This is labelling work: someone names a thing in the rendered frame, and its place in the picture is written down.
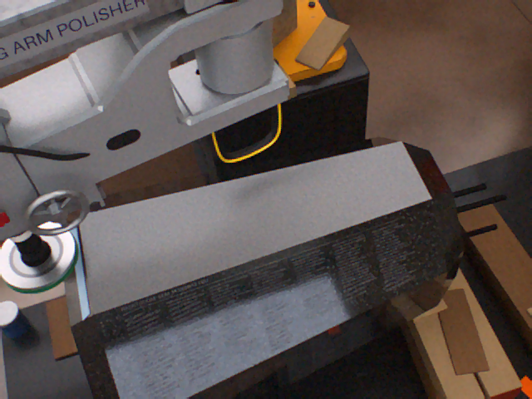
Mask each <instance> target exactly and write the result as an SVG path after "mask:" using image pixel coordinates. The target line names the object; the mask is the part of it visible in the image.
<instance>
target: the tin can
mask: <svg viewBox="0 0 532 399"><path fill-rule="evenodd" d="M29 325H30V323H29V320H28V319H27V318H26V317H25V316H24V315H23V313H22V312H21V311H20V310H19V308H18V307H17V305H16V304H15V303H12V302H3V303H0V328H1V329H2V330H3V331H4V332H5V333H6V335H7V336H8V337H9V338H13V339H15V338H18V337H21V336H22V335H23V334H24V333H25V332H26V331H27V330H28V329H29Z"/></svg>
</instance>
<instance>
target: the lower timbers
mask: <svg viewBox="0 0 532 399"><path fill-rule="evenodd" d="M457 216H458V220H459V224H460V228H461V233H465V232H469V231H471V230H474V229H479V228H483V227H485V226H488V225H492V224H496V225H497V229H496V230H492V231H490V232H487V233H483V234H478V235H476V236H473V237H469V238H467V239H463V244H464V251H465V253H466V254H467V255H468V256H469V258H470V260H471V261H472V263H473V264H474V265H475V267H476V269H477V270H478V272H479V273H480V275H481V277H482V278H483V279H484V280H485V282H486V284H487V286H488V287H489V289H490V291H491V292H492V294H493V295H494V297H495V299H496V301H497V302H499V304H500V306H501V307H502V308H503V309H504V311H505V313H506V314H507V316H508V318H509V319H510V321H511V322H512V323H513V325H514V326H515V328H516V331H517V333H518V334H519V335H520V337H521V338H522V340H523V341H524V343H525V345H527V346H528V348H529V350H530V351H531V352H532V318H531V316H529V315H528V314H527V312H526V309H528V308H532V260H531V259H530V257H529V255H528V254H527V253H526V252H525V250H524V249H523V247H522V245H521V244H520V242H519V240H518V239H517V238H516V237H515V235H514V234H513V233H512V231H511V230H510V228H509V227H508V225H507V224H506V222H505V221H504V220H503V219H502V217H500V215H499V214H498V213H497V211H496V210H495V208H494V207H493V205H492V204H490V205H487V206H484V207H480V208H478V209H473V210H470V211H466V212H463V213H459V214H457ZM400 328H401V331H402V333H403V336H404V338H405V340H406V345H407V346H408V349H409V352H410V354H411V357H412V360H413V362H414V364H415V366H416V369H417V372H418V375H420V377H421V380H422V384H423V386H424V388H425V390H426V394H427V396H428V399H439V397H438V395H437V393H436V389H435V388H434V386H433V383H432V381H431V377H430V375H429V373H428V371H427V369H426V365H425V363H424V362H423V359H422V357H421V356H420V353H419V352H418V349H417V347H416V344H415V341H414V339H413V336H412V335H411V331H410V329H409V327H408V325H407V323H404V324H402V325H401V326H400Z"/></svg>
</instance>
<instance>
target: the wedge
mask: <svg viewBox="0 0 532 399"><path fill-rule="evenodd" d="M349 37H350V26H348V25H346V24H343V23H341V22H338V21H337V20H334V19H332V18H330V17H326V16H325V17H324V19H323V20H322V22H321V23H320V25H319V26H318V28H317V29H316V31H315V32H314V33H313V35H312V36H311V37H310V39H309V40H308V42H307V43H306V45H305V46H304V47H303V49H302V51H301V52H300V53H299V54H298V56H297V57H296V60H295V62H297V63H300V64H302V65H304V66H306V67H309V68H312V69H313V70H315V71H321V70H322V68H323V67H324V66H325V65H326V64H327V62H328V60H329V59H330V58H331V57H332V55H333V54H334V53H335V52H336V51H337V50H338V49H339V48H340V47H341V46H342V45H343V43H344V42H345V41H346V40H347V39H348V38H349Z"/></svg>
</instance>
